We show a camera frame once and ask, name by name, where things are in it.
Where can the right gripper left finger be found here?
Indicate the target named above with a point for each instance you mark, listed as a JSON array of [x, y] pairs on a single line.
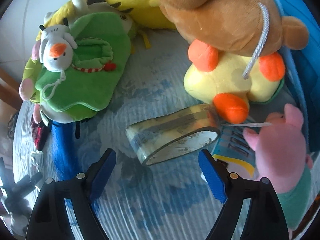
[[49, 219]]

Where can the dark red printed pouch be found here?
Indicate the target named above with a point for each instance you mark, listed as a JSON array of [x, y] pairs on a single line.
[[40, 132]]

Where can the pig plush teal shirt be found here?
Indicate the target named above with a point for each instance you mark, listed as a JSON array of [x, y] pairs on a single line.
[[281, 156]]

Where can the blue printed booklet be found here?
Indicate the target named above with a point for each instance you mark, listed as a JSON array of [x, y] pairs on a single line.
[[232, 151]]

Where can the light blue bed sheet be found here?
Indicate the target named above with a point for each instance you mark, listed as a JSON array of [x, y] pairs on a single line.
[[163, 201]]

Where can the pink pig green clover shirt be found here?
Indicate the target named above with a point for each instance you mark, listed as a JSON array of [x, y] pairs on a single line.
[[27, 90]]

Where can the small white bird plush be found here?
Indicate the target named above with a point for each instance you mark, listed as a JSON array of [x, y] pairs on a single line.
[[57, 47]]

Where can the blue crate lid flap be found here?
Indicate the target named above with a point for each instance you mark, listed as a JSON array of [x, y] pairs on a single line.
[[302, 78]]

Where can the green frog plush pouch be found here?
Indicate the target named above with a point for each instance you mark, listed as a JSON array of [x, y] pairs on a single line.
[[87, 86]]

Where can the brown bear on yellow duck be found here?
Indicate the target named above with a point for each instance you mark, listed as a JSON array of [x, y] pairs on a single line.
[[234, 50]]

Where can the yellow banana dog plush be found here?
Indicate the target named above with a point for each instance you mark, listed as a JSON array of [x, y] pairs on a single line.
[[71, 10]]

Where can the yellow pikachu plush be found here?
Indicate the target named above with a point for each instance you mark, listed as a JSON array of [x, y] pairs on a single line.
[[145, 12]]

